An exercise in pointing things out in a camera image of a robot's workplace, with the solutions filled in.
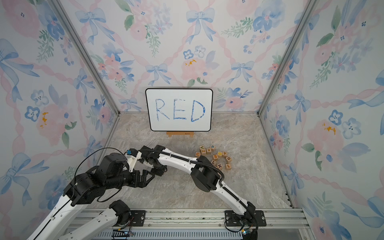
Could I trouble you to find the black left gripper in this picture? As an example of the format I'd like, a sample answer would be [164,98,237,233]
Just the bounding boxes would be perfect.
[109,166,157,189]

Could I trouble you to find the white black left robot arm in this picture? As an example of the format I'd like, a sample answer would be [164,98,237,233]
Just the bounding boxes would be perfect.
[29,150,152,240]

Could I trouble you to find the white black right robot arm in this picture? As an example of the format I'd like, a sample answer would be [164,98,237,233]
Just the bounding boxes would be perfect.
[139,145,258,227]

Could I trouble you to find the whiteboard with blue RED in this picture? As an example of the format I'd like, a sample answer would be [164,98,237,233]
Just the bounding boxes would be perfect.
[145,88,213,132]

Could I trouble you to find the wooden whiteboard easel stand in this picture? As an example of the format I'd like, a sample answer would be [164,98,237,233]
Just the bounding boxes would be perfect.
[166,131,195,138]

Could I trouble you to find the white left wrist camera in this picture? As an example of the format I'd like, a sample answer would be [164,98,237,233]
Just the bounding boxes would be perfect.
[125,149,142,173]

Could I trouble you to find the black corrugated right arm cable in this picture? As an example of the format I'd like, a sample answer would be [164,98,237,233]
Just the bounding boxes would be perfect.
[167,154,226,188]

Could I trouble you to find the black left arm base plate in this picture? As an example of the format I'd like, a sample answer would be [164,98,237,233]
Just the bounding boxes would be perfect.
[117,210,147,227]

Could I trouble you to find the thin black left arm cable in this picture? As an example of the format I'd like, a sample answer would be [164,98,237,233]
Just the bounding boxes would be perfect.
[71,146,133,203]

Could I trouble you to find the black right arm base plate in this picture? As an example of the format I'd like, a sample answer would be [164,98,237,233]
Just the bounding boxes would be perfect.
[224,210,267,227]

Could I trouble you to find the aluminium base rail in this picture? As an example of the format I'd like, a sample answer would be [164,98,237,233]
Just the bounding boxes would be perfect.
[92,209,315,240]

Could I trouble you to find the aluminium left corner post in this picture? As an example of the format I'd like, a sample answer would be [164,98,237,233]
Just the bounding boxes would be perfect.
[48,1,120,116]

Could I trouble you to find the aluminium corner post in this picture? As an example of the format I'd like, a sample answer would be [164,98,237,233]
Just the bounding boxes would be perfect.
[258,0,318,118]
[48,1,120,116]

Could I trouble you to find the aluminium right corner post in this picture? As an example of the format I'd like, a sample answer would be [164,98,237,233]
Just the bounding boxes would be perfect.
[258,0,318,118]

